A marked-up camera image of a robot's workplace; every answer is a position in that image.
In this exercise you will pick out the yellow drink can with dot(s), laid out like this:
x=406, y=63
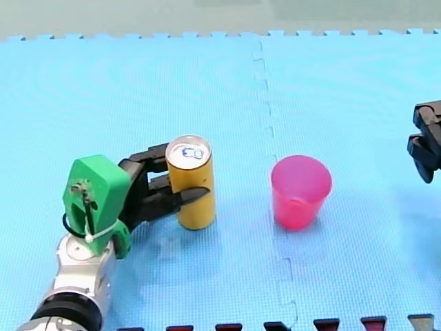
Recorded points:
x=193, y=186

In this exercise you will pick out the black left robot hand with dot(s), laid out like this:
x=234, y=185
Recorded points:
x=144, y=200

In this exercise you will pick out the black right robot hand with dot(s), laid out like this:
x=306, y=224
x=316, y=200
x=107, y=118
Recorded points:
x=428, y=138

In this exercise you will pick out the pink plastic cup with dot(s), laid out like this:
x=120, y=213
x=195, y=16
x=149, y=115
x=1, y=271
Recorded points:
x=299, y=193

